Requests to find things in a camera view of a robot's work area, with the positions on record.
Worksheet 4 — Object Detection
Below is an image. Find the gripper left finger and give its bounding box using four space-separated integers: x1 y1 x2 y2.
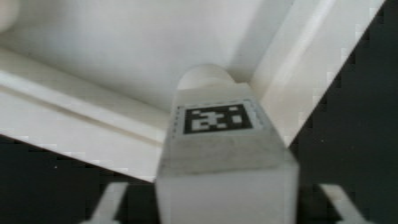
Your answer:
80 182 128 224

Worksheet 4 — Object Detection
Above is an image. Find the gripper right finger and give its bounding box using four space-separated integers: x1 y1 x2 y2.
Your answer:
320 184 374 224

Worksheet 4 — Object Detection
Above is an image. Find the white table leg with tag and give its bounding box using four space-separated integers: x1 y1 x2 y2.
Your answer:
155 64 299 224

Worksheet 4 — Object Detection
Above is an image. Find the white square table top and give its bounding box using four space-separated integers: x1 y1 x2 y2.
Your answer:
0 0 388 180

